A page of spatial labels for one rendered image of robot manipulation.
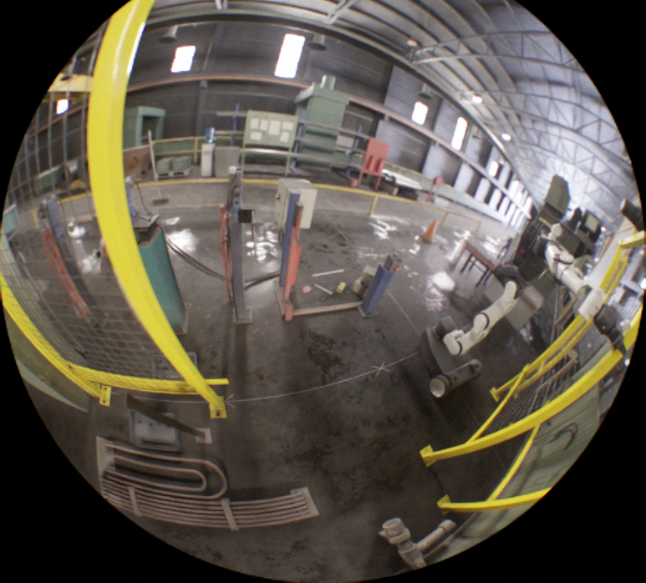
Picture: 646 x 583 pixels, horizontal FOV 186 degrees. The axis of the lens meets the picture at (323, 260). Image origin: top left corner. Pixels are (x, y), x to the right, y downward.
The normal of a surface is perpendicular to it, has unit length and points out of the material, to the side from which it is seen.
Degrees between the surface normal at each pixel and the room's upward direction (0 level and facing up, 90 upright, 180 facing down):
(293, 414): 0
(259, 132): 90
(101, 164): 90
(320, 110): 90
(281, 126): 90
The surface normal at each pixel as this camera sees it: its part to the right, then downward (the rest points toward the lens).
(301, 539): 0.21, -0.81
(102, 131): 0.33, 0.59
